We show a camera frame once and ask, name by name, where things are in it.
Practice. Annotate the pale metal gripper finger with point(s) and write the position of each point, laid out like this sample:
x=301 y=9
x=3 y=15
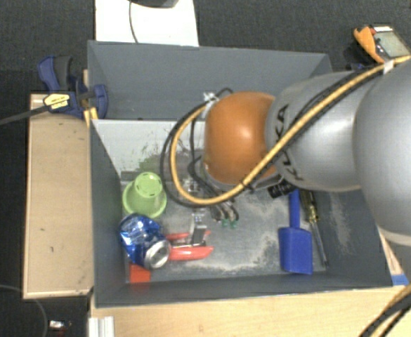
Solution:
x=198 y=218
x=200 y=236

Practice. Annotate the light green plastic cup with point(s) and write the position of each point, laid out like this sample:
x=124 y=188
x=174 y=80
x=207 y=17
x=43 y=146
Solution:
x=144 y=194

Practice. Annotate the crushed blue drink can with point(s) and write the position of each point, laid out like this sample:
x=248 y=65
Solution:
x=140 y=239

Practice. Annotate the red-orange flat block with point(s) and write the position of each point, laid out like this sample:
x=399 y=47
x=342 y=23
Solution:
x=139 y=274

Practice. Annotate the grey metal bin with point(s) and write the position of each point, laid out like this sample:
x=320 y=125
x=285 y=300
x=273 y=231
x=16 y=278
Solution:
x=145 y=79

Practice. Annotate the pale wood board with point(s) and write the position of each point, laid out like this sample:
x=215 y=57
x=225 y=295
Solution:
x=59 y=202

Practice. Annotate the black cylinder on white bracket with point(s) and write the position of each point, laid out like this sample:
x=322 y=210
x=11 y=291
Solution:
x=279 y=190

